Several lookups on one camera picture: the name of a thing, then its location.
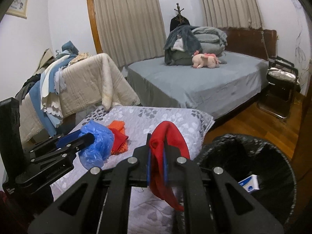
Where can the white cardboard box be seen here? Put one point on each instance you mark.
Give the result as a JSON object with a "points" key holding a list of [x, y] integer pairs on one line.
{"points": [[248, 184]]}

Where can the thin metal rod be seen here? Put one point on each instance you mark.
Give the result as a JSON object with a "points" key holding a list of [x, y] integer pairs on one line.
{"points": [[264, 43]]}

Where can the pink plush pig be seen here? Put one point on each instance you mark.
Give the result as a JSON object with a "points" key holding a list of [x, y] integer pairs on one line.
{"points": [[202, 59]]}

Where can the dark clothes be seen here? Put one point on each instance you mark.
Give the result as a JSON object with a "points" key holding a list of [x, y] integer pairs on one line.
{"points": [[26, 87]]}

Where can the wooden window frame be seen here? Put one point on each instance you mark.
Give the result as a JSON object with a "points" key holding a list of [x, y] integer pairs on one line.
{"points": [[93, 24]]}

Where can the narrow beige curtain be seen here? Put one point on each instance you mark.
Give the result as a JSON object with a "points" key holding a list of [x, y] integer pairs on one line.
{"points": [[229, 4]]}

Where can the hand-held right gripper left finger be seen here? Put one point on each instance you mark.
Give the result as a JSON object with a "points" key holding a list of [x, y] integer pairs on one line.
{"points": [[149, 170]]}

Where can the bed with grey sheet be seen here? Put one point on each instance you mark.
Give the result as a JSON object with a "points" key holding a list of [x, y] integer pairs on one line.
{"points": [[195, 82]]}

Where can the grey floral quilt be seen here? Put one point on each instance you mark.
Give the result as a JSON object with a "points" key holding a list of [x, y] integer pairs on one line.
{"points": [[151, 119]]}

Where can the tan cloth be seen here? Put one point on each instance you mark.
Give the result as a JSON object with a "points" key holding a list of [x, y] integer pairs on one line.
{"points": [[45, 58]]}

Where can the blue plastic bag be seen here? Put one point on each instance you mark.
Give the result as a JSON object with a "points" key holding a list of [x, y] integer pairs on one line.
{"points": [[97, 146]]}

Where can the blue cloth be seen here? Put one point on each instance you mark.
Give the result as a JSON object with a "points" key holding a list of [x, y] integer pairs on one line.
{"points": [[36, 97]]}

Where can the trash bin with black liner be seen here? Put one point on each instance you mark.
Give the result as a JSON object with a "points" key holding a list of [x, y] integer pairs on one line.
{"points": [[243, 156]]}

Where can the dark grey fleece blanket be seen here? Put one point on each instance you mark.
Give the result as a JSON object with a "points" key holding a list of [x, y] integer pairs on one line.
{"points": [[187, 39]]}

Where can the wooden coat rack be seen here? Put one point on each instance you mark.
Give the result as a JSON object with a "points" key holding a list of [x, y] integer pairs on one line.
{"points": [[178, 11]]}

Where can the orange mesh cloth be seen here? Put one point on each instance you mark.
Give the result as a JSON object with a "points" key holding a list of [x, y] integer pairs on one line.
{"points": [[117, 126]]}

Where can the beige quilt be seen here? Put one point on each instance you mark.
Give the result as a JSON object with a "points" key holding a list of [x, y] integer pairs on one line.
{"points": [[82, 82]]}

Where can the beige crumpled cloth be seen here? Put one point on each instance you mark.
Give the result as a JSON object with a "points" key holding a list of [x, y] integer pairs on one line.
{"points": [[81, 57]]}

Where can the wooden headboard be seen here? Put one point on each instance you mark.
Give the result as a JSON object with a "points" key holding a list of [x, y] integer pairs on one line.
{"points": [[243, 41]]}

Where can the framed wall picture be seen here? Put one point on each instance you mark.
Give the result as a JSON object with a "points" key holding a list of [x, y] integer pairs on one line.
{"points": [[18, 2]]}

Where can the dark coat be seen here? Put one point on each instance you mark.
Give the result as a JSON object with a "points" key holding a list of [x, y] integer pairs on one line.
{"points": [[174, 24]]}

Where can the wide beige curtain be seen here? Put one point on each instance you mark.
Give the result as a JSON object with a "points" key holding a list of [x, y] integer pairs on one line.
{"points": [[129, 24]]}

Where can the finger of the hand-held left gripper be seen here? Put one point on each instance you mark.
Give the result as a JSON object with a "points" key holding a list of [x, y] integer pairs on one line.
{"points": [[82, 140], [68, 139]]}

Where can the red cloth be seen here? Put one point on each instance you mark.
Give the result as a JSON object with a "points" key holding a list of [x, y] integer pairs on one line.
{"points": [[160, 139], [119, 139]]}

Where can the silver grey seat cushion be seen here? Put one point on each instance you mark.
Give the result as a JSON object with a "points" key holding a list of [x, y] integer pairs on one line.
{"points": [[280, 74]]}

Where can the folded light grey duvet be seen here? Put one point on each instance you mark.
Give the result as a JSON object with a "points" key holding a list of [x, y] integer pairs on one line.
{"points": [[207, 39]]}

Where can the black folding chair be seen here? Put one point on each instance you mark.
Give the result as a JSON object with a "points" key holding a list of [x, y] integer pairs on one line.
{"points": [[277, 90]]}

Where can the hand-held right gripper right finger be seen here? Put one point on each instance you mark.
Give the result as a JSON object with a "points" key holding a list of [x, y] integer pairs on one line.
{"points": [[180, 170]]}

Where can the white scalloped cloth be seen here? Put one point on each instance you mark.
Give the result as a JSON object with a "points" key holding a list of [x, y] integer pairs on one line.
{"points": [[51, 102]]}

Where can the grey-blue cloth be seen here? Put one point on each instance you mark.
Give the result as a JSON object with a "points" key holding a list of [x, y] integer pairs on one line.
{"points": [[68, 47]]}

